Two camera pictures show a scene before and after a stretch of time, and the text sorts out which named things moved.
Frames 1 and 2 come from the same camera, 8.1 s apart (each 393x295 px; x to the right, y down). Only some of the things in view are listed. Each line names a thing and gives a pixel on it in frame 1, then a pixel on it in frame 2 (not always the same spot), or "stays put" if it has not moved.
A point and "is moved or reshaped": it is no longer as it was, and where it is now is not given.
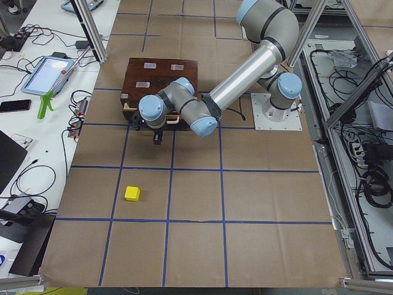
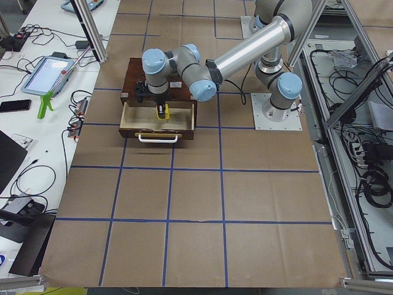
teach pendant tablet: x=46 y=75 stays put
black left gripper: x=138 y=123 to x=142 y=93
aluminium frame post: x=87 y=21 stays put
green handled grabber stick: x=45 y=98 stays put
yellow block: x=132 y=193 is moved or reshaped
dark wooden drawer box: x=145 y=77 is moved or reshaped
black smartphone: x=15 y=105 stays put
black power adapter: x=81 y=45 stays put
